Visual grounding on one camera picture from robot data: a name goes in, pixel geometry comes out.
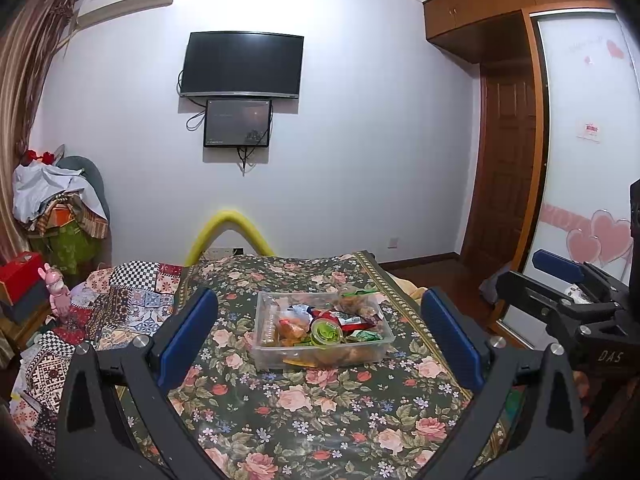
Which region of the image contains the white plastic bag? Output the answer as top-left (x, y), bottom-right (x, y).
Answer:
top-left (565, 282), bottom-right (593, 306)

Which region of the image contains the white air conditioner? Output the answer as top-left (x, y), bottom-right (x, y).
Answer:
top-left (75, 0), bottom-right (183, 28)

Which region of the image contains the green jelly cup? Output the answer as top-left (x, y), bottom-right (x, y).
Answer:
top-left (310, 317), bottom-right (345, 346)

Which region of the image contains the brown curtain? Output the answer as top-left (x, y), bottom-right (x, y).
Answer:
top-left (0, 0), bottom-right (81, 261)

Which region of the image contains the patchwork blanket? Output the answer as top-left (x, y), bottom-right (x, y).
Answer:
top-left (10, 260), bottom-right (186, 461)

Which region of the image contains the floral tablecloth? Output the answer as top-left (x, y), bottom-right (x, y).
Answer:
top-left (112, 250), bottom-right (511, 480)

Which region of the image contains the grey chair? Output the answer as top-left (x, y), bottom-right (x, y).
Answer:
top-left (55, 156), bottom-right (111, 221)

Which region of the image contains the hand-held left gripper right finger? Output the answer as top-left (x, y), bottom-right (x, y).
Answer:
top-left (387, 286), bottom-right (588, 480)

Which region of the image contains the pile of clothes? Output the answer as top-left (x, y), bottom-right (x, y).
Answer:
top-left (12, 162), bottom-right (111, 276)

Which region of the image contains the black wall television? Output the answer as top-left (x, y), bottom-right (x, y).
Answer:
top-left (180, 31), bottom-right (305, 100)

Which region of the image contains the nut cookie packet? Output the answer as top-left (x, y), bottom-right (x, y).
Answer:
top-left (336, 287), bottom-right (381, 318)

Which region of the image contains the grey cloth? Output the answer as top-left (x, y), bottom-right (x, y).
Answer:
top-left (479, 272), bottom-right (503, 306)

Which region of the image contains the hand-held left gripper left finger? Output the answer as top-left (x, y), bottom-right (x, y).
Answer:
top-left (54, 286), bottom-right (236, 480)

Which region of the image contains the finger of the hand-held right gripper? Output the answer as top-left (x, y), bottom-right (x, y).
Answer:
top-left (495, 270), bottom-right (577, 329)
top-left (531, 249), bottom-right (628, 304)

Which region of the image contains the brown wooden door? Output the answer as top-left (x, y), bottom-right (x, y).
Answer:
top-left (460, 62), bottom-right (546, 271)

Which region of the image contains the clear plastic container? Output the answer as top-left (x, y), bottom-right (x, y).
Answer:
top-left (252, 290), bottom-right (396, 373)

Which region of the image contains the white wardrobe sliding door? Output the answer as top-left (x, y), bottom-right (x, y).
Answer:
top-left (500, 7), bottom-right (640, 351)

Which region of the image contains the pink doll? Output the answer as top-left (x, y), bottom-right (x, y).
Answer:
top-left (39, 262), bottom-right (73, 321)

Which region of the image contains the red box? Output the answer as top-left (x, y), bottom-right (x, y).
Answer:
top-left (0, 251), bottom-right (46, 306)

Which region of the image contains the yellow foam tube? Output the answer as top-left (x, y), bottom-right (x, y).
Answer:
top-left (184, 208), bottom-right (276, 267)

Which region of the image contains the grey box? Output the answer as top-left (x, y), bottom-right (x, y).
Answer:
top-left (0, 280), bottom-right (51, 326)

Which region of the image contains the small black monitor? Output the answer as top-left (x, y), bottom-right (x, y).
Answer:
top-left (203, 99), bottom-right (273, 149)

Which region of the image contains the beige cushion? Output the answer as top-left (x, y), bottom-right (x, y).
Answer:
top-left (390, 274), bottom-right (431, 306)

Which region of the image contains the green snack packet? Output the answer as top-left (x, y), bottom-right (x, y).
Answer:
top-left (344, 329), bottom-right (385, 344)

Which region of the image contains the orange snack packet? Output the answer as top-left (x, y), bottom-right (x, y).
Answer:
top-left (277, 312), bottom-right (313, 347)

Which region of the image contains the wooden overhead cabinet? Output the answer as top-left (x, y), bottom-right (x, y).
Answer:
top-left (422, 0), bottom-right (611, 63)

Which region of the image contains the red snack packet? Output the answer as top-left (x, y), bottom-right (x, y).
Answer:
top-left (312, 309), bottom-right (368, 333)

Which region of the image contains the breadstick snack packet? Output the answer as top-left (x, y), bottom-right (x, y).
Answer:
top-left (261, 297), bottom-right (281, 347)

